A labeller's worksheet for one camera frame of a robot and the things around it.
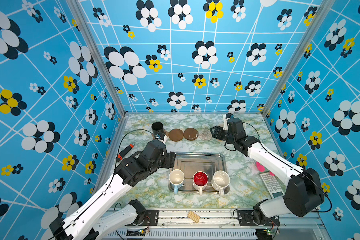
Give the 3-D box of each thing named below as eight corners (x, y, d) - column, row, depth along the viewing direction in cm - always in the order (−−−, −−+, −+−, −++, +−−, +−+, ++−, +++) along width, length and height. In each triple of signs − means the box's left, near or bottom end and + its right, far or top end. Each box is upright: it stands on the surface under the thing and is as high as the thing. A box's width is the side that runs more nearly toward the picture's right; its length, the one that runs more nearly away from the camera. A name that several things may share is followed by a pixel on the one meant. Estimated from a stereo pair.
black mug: (153, 138, 107) (150, 129, 99) (154, 130, 111) (152, 121, 104) (163, 138, 107) (162, 129, 99) (164, 130, 111) (163, 121, 104)
